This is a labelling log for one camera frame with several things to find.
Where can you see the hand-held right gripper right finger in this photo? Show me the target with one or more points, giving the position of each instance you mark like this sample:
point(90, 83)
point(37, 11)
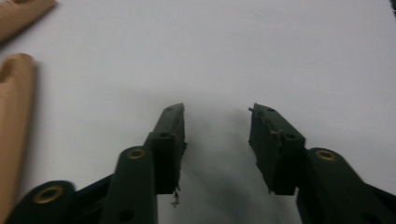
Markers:
point(274, 155)

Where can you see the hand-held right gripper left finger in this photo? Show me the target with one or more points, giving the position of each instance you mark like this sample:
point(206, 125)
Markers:
point(168, 149)

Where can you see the white table mat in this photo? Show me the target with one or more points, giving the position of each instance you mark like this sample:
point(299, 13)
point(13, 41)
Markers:
point(218, 46)

